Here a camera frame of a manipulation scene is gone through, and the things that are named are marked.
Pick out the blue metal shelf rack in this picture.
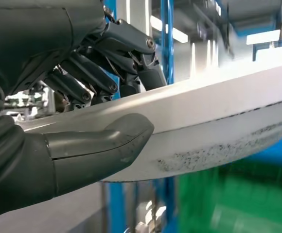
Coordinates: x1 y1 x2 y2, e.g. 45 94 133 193
102 0 282 233

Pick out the green plastic crate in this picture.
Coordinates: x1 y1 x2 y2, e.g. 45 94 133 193
176 159 282 233

